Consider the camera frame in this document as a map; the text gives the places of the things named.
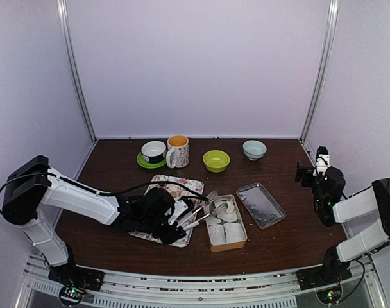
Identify bear print tin lid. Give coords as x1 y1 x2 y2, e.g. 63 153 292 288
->
236 183 286 229

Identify metal tongs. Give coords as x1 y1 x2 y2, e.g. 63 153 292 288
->
178 191 226 231

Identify white round chocolate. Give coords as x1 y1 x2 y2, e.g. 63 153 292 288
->
225 205 235 214

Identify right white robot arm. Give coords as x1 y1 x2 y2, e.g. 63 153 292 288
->
295 158 390 284

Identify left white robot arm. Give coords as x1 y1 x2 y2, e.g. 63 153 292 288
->
0 155 188 285

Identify tan chocolate tin box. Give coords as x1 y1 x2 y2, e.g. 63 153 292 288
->
204 194 248 253

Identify floral rectangular tray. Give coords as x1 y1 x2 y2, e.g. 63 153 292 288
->
128 174 205 249

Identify green saucer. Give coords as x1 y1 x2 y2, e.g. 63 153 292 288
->
137 152 167 169

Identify light blue bowl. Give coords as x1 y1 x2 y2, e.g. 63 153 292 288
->
242 140 267 161

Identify white cup with dark band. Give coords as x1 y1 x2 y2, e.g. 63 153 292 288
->
140 141 167 164

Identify white mug orange inside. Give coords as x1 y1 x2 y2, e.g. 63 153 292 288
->
165 135 189 169

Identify white paper cup liner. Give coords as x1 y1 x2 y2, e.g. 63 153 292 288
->
216 200 237 223
208 224 226 246
223 223 246 244

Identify green bowl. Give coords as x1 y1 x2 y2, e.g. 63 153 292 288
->
203 150 230 173

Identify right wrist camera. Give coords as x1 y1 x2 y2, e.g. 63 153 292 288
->
314 146 330 176

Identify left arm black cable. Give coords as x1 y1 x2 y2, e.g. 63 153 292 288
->
0 166 212 222

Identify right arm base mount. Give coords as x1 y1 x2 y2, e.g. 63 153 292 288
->
296 264 352 291

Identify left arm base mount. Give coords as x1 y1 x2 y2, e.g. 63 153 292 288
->
48 263 104 291

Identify front aluminium rail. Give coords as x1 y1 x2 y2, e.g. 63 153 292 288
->
15 253 388 308

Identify right aluminium frame post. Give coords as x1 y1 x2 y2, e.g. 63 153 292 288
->
300 0 339 144

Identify aluminium frame post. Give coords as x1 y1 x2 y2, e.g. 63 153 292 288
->
56 0 98 144
300 0 339 144

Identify left aluminium frame post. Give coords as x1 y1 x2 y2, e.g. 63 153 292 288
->
56 0 98 144

